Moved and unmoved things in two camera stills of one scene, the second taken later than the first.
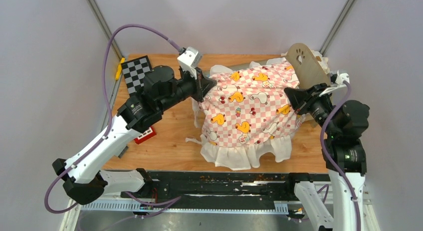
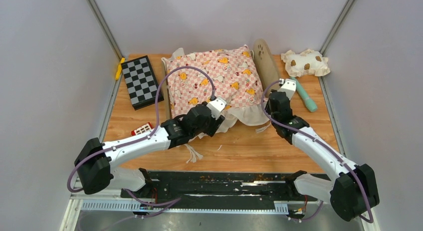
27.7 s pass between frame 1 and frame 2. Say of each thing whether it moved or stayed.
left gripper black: moved
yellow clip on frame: stayed
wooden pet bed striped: moved
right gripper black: moved
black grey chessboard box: stayed
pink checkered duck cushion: moved
